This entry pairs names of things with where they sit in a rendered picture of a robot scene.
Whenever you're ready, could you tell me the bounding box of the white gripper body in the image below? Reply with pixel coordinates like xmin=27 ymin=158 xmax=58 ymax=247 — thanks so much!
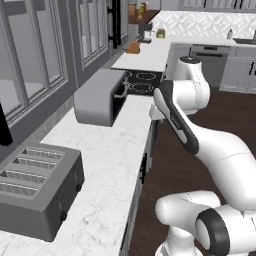
xmin=148 ymin=103 xmax=165 ymax=122

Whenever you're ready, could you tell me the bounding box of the grey drawer front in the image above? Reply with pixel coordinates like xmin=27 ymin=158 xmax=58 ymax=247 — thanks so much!
xmin=137 ymin=119 xmax=159 ymax=204

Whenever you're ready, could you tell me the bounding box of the black hob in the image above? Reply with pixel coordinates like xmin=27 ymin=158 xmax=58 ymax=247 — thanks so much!
xmin=123 ymin=68 xmax=165 ymax=98

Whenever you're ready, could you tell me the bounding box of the grey toaster oven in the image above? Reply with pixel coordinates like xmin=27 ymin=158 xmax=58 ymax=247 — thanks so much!
xmin=73 ymin=68 xmax=130 ymax=128

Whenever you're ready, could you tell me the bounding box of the brown bread loaf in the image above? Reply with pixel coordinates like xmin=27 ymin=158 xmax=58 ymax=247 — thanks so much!
xmin=125 ymin=40 xmax=142 ymax=55

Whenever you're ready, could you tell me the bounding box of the grey dishwasher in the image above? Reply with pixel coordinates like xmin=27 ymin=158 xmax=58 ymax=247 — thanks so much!
xmin=189 ymin=44 xmax=232 ymax=90

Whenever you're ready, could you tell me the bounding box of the grey coffee machine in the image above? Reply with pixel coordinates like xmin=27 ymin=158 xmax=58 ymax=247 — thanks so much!
xmin=139 ymin=22 xmax=155 ymax=44

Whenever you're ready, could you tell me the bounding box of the small potted plant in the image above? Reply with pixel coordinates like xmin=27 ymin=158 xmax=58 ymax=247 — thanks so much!
xmin=155 ymin=27 xmax=167 ymax=39

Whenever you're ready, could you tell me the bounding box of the grey base cupboards run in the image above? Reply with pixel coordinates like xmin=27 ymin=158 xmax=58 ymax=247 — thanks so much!
xmin=219 ymin=45 xmax=256 ymax=95

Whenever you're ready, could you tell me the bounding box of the brown wooden shelf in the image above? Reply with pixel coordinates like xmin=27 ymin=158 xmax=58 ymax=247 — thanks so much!
xmin=128 ymin=9 xmax=161 ymax=26

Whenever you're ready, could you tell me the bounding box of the brown jar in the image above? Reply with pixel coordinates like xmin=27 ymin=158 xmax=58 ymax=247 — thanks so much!
xmin=128 ymin=2 xmax=138 ymax=17

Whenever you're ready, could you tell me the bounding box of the sink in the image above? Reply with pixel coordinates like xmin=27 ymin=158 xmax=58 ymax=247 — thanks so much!
xmin=232 ymin=37 xmax=256 ymax=46

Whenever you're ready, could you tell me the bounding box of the grey four-slot toaster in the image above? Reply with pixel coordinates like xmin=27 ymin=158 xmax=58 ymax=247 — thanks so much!
xmin=0 ymin=142 xmax=86 ymax=243

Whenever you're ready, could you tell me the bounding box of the toaster oven door handle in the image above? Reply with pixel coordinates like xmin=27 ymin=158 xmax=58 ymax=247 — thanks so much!
xmin=114 ymin=79 xmax=132 ymax=100

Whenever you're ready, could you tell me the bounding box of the black drawer handle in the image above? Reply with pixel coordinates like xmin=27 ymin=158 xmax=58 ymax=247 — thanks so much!
xmin=139 ymin=152 xmax=149 ymax=185

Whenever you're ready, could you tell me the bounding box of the black cupboard door handle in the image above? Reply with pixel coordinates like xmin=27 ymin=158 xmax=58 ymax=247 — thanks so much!
xmin=107 ymin=0 xmax=122 ymax=50

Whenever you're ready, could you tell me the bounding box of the grey wall cupboards run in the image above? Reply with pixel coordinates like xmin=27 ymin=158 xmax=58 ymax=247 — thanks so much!
xmin=177 ymin=0 xmax=256 ymax=14

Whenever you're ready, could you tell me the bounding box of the glass-door wall cupboard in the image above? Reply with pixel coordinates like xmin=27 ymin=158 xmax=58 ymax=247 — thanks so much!
xmin=0 ymin=0 xmax=113 ymax=128

